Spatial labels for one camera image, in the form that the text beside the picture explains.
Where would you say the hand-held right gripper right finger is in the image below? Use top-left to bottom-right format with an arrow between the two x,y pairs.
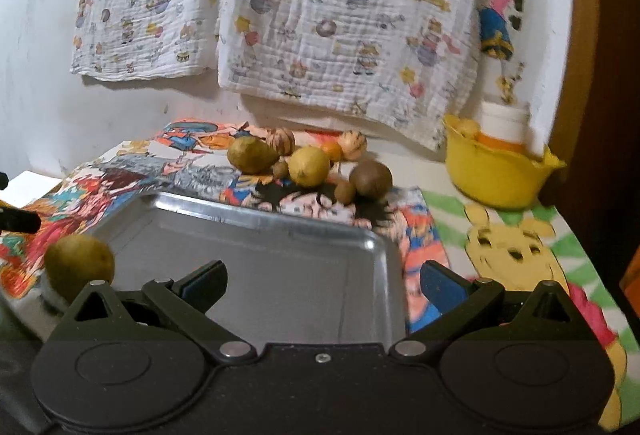
390,260 -> 586,361

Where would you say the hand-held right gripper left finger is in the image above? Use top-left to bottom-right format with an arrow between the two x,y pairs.
65,260 -> 256,363

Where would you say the metal tray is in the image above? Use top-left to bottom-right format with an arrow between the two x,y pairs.
87,190 -> 408,346

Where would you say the large potato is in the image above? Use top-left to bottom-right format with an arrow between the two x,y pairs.
44,235 -> 117,305

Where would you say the large brown kiwi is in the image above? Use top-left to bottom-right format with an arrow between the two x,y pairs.
348,160 -> 393,202

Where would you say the smaller potato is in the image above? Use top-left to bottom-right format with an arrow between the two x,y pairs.
227,135 -> 281,176

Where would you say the yellow lemon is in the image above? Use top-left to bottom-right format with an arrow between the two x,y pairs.
288,146 -> 332,188

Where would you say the yellow bear printed mat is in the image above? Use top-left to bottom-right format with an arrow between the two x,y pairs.
400,187 -> 626,431

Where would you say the colourful cartoon printed mat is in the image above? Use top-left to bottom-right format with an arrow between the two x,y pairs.
0,120 -> 451,336

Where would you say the yellow plastic bowl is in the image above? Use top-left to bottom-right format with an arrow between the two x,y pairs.
443,114 -> 568,210

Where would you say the small orange tangerine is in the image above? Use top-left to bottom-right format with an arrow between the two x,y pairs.
320,141 -> 346,163

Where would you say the white jar with orange label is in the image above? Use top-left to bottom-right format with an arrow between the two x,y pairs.
477,101 -> 531,153

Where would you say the orange object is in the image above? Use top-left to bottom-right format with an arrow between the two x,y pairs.
620,250 -> 640,306

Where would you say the wide white printed muslin cloth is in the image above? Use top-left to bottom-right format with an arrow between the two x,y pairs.
216,0 -> 488,150

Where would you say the brown wooden door frame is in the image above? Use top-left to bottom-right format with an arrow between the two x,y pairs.
547,0 -> 640,316

